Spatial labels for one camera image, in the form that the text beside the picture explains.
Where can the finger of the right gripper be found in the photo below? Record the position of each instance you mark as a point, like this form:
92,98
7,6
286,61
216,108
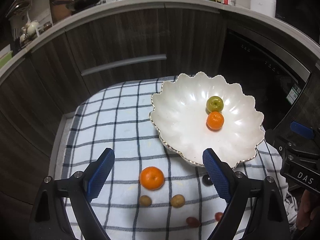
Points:
301,130

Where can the green energy label sticker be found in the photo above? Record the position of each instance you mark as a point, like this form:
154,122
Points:
293,94

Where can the white checkered cloth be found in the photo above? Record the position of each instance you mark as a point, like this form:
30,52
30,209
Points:
117,117

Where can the small round tan longan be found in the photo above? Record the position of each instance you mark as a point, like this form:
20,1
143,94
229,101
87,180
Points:
145,201

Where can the white scalloped ceramic bowl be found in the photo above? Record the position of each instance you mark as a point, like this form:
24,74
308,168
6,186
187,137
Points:
194,113

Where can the white teapot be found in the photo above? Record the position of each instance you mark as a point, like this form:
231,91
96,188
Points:
30,28

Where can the dark plum on cloth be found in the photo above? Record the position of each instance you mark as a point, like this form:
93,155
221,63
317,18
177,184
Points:
206,180

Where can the green apple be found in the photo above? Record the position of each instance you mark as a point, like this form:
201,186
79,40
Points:
214,104

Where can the red grape tomato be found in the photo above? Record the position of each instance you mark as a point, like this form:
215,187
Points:
193,222
218,216

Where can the larger tan longan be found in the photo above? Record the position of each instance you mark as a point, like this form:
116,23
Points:
177,201

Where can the large orange on cloth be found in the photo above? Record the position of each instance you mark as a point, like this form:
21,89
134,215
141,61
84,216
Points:
151,178

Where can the person's right hand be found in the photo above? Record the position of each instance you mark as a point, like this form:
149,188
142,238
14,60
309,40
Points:
308,209

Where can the black wok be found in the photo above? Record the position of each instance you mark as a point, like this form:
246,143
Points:
77,5

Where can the small orange in bowl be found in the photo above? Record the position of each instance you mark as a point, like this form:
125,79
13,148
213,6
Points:
215,121

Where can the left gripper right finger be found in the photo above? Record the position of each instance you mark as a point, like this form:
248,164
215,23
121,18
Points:
268,219

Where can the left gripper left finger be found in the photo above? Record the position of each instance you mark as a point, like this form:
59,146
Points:
49,218

